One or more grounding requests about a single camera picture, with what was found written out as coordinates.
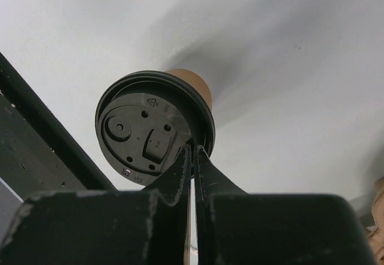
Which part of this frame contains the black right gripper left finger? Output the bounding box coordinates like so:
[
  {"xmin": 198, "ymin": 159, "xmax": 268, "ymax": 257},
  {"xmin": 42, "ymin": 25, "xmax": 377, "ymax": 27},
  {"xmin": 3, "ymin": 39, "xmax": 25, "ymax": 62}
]
[{"xmin": 143, "ymin": 145, "xmax": 192, "ymax": 264}]

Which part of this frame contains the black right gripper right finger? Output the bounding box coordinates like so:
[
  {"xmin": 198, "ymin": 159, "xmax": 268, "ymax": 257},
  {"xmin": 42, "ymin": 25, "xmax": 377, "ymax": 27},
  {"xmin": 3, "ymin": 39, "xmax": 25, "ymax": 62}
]
[{"xmin": 193, "ymin": 145, "xmax": 246, "ymax": 264}]

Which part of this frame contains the brown paper cup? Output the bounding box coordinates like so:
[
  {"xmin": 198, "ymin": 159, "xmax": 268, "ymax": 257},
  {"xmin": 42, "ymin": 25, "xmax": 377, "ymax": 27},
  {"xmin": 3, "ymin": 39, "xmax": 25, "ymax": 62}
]
[{"xmin": 164, "ymin": 68, "xmax": 212, "ymax": 119}]

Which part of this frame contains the brown cardboard cup carrier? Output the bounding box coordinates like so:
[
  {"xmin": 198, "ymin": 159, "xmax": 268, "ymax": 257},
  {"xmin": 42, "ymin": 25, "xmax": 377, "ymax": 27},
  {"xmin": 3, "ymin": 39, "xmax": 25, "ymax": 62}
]
[{"xmin": 367, "ymin": 177, "xmax": 383, "ymax": 264}]

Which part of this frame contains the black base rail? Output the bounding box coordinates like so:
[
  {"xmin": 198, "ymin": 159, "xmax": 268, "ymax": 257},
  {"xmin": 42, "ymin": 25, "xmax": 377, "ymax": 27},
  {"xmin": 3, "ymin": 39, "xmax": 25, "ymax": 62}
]
[{"xmin": 1, "ymin": 56, "xmax": 115, "ymax": 201}]

